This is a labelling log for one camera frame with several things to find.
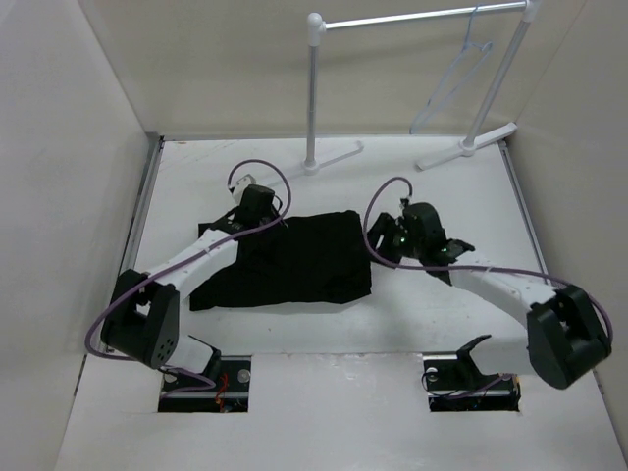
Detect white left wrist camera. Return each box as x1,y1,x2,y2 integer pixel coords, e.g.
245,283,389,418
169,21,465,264
230,174,256,205

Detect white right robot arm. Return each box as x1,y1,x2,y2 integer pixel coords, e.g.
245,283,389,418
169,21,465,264
365,199,612,390

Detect white metal clothes rack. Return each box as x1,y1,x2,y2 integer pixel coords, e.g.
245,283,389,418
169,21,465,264
255,0,544,190

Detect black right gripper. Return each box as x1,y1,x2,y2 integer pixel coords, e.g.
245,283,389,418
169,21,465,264
350,212,425,269

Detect black trousers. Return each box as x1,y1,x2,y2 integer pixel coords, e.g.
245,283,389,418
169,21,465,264
189,210,372,312

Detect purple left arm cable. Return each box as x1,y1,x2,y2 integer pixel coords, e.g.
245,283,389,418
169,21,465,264
85,159,295,393

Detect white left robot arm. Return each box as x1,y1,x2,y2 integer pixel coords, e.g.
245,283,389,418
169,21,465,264
100,183,281,392

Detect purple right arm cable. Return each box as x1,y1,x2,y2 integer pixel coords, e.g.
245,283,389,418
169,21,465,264
363,176,615,344

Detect light blue wire hanger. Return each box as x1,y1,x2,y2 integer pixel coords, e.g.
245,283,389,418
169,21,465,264
408,4,494,135

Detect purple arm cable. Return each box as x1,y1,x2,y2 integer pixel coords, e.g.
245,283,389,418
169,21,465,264
85,159,295,393
363,176,615,344

